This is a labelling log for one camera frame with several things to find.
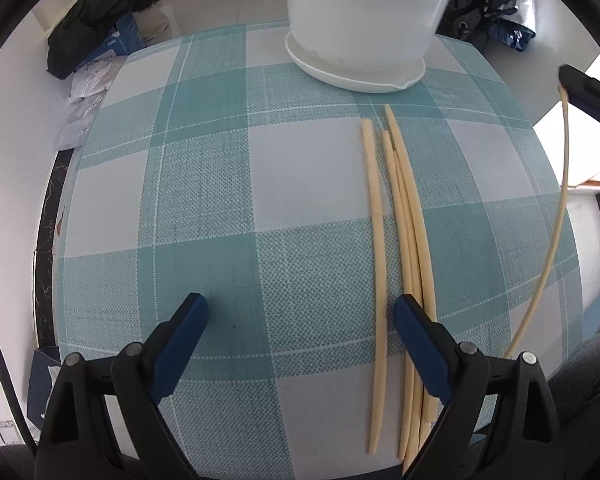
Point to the white utensil holder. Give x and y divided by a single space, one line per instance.
355 20

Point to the black backpack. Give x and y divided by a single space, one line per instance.
467 0

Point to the teal checked tablecloth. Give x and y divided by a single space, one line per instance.
205 185

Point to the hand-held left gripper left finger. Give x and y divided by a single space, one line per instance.
180 345

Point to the white plastic parcel bag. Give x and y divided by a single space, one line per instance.
92 77

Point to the dark blue flat box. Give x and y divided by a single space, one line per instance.
42 385

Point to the dark grey cloth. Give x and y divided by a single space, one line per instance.
590 400

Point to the blue cardboard box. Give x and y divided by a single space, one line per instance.
125 35

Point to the dark blue bag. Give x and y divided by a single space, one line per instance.
515 35

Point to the beige bag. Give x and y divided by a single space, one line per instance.
155 25

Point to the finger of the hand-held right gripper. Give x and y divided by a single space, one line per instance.
595 95

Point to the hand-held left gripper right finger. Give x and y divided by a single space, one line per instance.
422 350

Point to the black jacket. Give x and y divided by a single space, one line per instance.
95 15

